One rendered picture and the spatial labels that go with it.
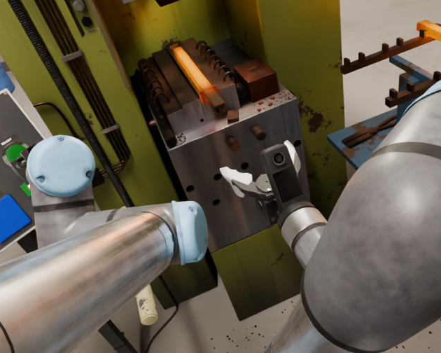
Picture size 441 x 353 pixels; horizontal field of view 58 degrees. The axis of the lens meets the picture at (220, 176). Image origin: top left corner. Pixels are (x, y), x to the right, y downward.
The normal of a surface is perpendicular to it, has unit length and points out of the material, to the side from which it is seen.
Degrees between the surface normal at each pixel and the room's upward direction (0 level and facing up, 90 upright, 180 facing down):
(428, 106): 27
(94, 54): 90
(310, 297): 72
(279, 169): 57
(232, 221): 90
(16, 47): 90
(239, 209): 90
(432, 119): 17
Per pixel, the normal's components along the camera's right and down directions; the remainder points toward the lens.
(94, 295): 0.96, -0.19
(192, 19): 0.32, 0.57
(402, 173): -0.49, -0.62
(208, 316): -0.24, -0.73
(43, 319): 0.88, -0.42
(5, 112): 0.47, -0.06
